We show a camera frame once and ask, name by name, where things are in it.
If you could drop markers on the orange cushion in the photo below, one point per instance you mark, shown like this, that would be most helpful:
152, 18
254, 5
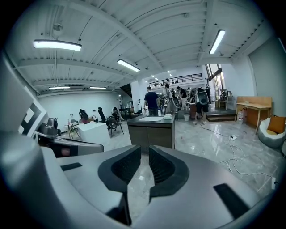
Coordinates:
276, 124

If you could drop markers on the pale wooden armchair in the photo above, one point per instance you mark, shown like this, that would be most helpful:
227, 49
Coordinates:
225, 99

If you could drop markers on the grey beanbag seat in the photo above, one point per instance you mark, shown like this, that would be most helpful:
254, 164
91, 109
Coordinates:
268, 138

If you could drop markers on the white waste bin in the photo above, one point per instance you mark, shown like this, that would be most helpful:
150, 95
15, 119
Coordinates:
186, 117

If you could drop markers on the white sink basin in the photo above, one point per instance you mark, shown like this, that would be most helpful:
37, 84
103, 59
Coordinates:
150, 118

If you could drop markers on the light wooden desk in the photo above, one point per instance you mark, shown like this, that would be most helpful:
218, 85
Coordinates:
252, 107

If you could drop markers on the dark wooden sink cabinet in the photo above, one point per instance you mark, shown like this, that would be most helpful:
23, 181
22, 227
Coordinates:
152, 134

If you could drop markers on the wooden step platform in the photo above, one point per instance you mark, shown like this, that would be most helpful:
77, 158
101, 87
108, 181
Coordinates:
221, 116

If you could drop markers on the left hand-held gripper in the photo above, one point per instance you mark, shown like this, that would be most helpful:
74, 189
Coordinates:
31, 116

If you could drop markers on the black gaming chair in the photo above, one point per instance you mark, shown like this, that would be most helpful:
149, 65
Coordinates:
83, 116

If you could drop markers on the black office chair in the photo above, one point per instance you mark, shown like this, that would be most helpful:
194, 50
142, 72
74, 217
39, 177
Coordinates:
102, 116

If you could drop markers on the clear water jug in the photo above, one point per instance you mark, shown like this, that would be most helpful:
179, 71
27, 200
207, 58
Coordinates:
240, 116

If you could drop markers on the black metal railing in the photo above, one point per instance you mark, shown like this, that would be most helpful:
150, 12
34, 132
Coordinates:
176, 79

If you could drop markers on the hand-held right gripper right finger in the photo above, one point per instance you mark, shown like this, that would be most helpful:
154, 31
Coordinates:
201, 179

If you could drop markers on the white power strip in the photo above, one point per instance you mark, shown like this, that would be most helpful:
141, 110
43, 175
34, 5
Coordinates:
233, 137
273, 183

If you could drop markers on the ceiling tube light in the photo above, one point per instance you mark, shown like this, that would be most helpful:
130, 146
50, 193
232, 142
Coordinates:
217, 41
57, 45
59, 87
128, 65
97, 87

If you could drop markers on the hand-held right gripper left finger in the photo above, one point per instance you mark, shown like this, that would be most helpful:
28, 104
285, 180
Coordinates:
89, 174

